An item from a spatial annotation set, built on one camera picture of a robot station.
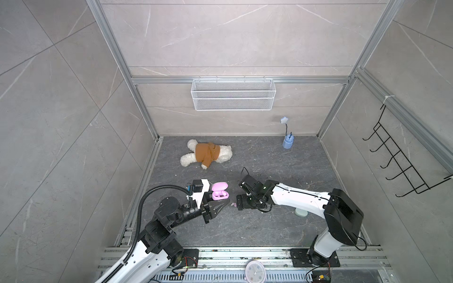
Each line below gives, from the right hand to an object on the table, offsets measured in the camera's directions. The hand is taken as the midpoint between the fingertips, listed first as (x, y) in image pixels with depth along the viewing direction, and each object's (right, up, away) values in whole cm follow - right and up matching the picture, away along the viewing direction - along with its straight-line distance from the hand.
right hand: (243, 204), depth 85 cm
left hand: (-8, +12, -25) cm, 29 cm away
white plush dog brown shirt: (-21, +25, +15) cm, 36 cm away
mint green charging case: (+27, -3, -3) cm, 28 cm away
